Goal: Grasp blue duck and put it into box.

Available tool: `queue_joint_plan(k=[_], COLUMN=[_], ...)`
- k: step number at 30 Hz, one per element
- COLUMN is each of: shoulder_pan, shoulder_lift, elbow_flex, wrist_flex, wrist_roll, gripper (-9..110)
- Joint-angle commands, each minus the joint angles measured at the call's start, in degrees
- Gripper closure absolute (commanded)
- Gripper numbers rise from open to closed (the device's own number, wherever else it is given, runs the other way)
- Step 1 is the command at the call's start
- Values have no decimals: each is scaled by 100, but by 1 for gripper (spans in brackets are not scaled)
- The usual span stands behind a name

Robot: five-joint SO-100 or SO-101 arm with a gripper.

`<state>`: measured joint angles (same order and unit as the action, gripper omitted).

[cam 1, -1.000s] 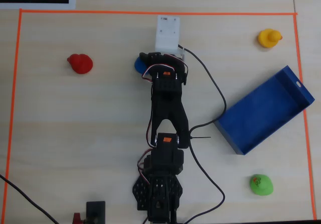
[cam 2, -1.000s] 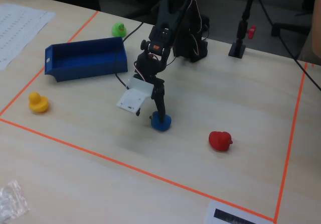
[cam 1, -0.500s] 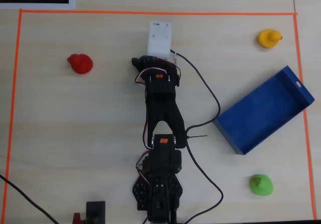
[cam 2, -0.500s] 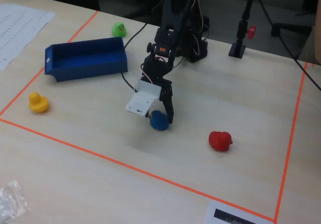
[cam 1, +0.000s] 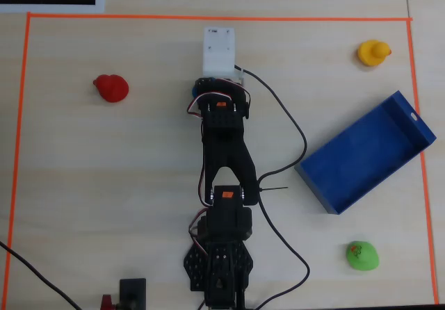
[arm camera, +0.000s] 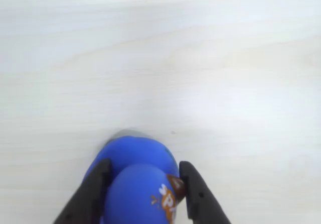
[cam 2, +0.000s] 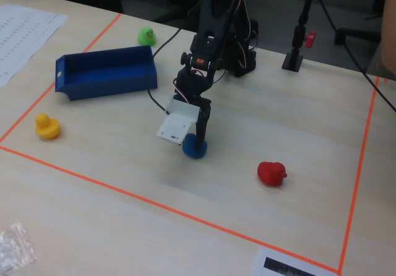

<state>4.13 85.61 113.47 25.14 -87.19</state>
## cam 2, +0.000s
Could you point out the red clamp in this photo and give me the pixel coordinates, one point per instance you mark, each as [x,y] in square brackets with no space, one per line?
[310,38]

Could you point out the yellow toy duck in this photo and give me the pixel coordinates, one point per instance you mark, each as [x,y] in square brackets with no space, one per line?
[46,127]

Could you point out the black office chair base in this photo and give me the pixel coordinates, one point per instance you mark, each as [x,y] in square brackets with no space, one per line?
[355,33]

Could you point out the blue toy duck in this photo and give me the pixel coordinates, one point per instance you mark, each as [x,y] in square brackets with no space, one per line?
[193,150]

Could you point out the green toy duck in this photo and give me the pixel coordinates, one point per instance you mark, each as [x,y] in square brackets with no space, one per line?
[147,36]

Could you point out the blue plastic box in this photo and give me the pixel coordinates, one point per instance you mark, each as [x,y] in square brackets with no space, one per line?
[105,68]

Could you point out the paper with black print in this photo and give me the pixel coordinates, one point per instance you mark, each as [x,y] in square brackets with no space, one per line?
[284,265]

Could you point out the red toy duck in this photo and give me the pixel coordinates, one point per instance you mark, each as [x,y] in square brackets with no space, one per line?
[270,172]

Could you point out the black camera stand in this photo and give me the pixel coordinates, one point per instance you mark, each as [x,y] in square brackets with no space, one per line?
[297,41]

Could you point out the white printed paper sheet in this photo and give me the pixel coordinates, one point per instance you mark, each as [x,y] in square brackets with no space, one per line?
[21,37]

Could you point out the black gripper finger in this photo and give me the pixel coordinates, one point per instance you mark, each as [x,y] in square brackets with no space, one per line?
[202,124]

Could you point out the clear plastic bag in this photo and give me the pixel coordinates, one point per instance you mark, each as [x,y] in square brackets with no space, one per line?
[14,251]

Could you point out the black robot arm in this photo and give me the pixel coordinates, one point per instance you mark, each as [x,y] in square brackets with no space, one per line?
[221,25]

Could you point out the person forearm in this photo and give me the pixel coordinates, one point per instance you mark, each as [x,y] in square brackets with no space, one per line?
[390,25]

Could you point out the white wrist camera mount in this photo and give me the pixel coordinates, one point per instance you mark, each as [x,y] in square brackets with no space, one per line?
[179,122]

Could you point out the orange tape strip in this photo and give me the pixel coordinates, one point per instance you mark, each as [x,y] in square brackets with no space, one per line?
[170,209]
[55,82]
[359,177]

